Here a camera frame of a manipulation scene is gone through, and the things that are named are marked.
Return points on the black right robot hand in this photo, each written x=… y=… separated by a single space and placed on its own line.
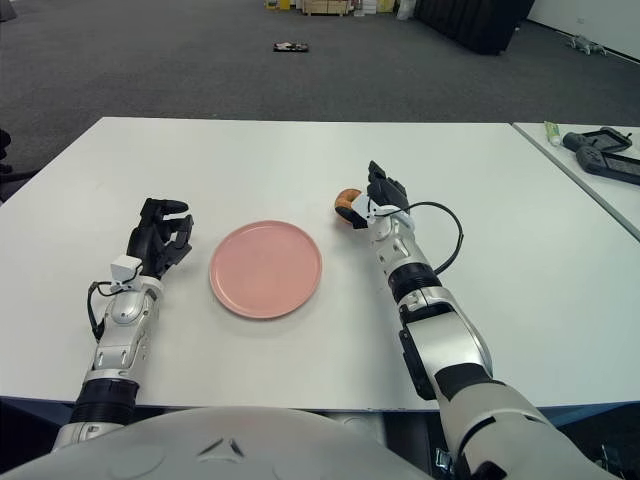
x=387 y=192

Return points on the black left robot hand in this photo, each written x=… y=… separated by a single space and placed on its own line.
x=150 y=240

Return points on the red yellow apple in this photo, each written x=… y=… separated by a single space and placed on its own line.
x=345 y=197

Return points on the pink round plate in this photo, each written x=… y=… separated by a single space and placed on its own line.
x=266 y=270

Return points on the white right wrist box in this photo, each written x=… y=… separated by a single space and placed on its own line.
x=364 y=210

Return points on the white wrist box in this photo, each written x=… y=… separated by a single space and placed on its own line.
x=126 y=272
x=364 y=210

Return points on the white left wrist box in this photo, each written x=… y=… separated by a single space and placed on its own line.
x=126 y=272

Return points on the black office chair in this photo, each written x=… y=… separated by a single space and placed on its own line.
x=4 y=150

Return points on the black flat tray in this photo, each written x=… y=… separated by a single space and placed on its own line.
x=291 y=47

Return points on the green white tube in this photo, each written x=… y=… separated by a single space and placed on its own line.
x=552 y=132

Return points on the white bag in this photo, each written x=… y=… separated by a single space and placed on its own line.
x=406 y=9

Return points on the white and yellow boxes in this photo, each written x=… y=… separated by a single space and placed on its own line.
x=375 y=6

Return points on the black curtain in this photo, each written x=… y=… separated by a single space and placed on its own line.
x=475 y=22

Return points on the wooden crate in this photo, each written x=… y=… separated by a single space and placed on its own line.
x=325 y=7

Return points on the grey robot torso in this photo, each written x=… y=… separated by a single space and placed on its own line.
x=150 y=440

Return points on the black handheld controller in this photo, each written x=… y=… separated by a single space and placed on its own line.
x=600 y=141
x=605 y=165

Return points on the grey quadruped robot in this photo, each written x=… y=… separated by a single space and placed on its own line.
x=587 y=45

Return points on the blue table frame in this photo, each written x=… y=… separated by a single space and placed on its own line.
x=590 y=410

